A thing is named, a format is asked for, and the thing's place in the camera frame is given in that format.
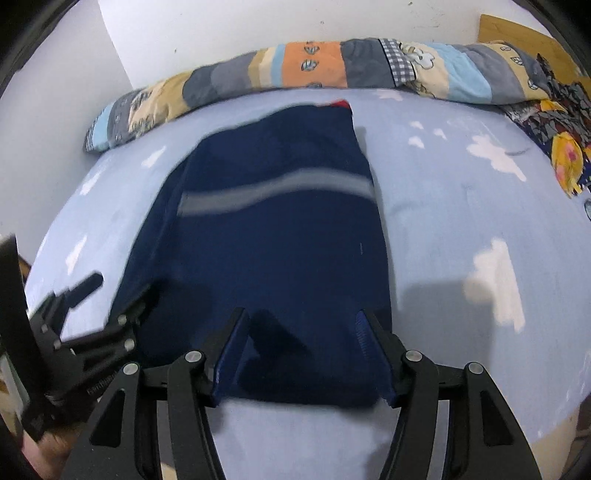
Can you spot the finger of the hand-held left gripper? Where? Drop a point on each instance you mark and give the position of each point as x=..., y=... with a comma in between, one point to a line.
x=120, y=323
x=85, y=286

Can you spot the floral patterned cloth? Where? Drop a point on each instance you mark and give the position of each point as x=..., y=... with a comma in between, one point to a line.
x=554, y=115

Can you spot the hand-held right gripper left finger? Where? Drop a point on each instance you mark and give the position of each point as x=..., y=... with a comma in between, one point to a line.
x=231, y=360

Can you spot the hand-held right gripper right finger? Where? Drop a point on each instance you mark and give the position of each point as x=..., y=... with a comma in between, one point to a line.
x=371, y=350

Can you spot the person's left hand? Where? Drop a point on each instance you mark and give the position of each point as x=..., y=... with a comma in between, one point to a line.
x=51, y=454

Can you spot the navy blue jacket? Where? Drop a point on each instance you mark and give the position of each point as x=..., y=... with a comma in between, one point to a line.
x=277, y=254

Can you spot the yellow printed cloth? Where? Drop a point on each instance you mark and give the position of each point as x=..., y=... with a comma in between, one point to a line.
x=568, y=157

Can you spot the patchwork rolled quilt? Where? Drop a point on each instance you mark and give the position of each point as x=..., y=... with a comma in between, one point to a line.
x=323, y=64

